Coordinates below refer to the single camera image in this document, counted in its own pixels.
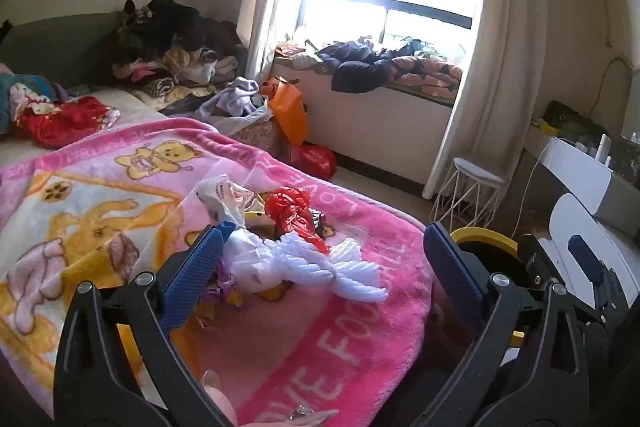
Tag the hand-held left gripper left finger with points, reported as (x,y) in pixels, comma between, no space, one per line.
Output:
(195,267)

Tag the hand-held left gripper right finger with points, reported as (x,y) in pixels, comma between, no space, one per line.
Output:
(452,267)

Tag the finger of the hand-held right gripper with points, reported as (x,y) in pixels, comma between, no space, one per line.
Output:
(532,257)
(582,257)

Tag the yellow-rimmed black bin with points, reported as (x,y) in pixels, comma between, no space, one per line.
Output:
(485,237)

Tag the white plastic bag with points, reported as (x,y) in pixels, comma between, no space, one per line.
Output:
(220,197)

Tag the red plastic bag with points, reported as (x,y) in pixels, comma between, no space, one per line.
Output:
(287,212)

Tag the white foam fruit net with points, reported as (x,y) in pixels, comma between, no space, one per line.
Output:
(345,272)

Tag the white scalloped cabinet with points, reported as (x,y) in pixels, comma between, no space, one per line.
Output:
(615,247)

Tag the purple wrapper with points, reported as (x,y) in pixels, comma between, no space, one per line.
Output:
(230,292)

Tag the white vanity desk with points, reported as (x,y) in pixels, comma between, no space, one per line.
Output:
(575,167)

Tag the white bottle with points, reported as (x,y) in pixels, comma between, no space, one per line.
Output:
(604,147)

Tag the dark box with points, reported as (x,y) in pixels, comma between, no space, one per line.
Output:
(570,119)

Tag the floral fabric bag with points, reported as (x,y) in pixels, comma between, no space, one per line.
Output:
(260,134)

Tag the pink printed blanket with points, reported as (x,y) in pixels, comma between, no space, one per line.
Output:
(325,357)

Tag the white window seat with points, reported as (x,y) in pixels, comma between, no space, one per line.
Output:
(380,127)

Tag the glossy red shopping bag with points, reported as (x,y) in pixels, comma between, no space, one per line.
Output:
(317,162)

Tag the grey lilac garment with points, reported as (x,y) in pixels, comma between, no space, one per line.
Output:
(235,99)

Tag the orange shopping bag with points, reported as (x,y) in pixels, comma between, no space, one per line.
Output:
(289,107)

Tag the orange printed quilt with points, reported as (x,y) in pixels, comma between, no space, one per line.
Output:
(430,74)

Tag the red patterned cloth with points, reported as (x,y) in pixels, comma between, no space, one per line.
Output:
(65,122)

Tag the dark blue jacket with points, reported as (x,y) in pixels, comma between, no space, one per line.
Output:
(355,72)

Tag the pile of mixed clothes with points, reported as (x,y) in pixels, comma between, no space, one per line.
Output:
(165,37)

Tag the colourful printed cloth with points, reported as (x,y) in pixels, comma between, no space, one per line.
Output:
(25,92)

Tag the grey headboard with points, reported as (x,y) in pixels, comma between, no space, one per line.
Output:
(60,42)

